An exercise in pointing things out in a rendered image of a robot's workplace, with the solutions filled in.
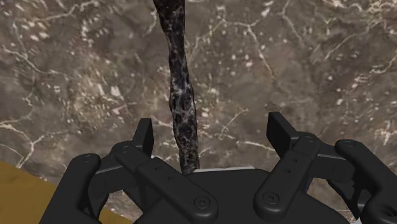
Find black marbled long wavy object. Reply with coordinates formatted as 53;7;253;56
152;0;201;176

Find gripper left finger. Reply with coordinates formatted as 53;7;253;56
38;117;219;224

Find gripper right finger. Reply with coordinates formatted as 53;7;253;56
253;111;397;224

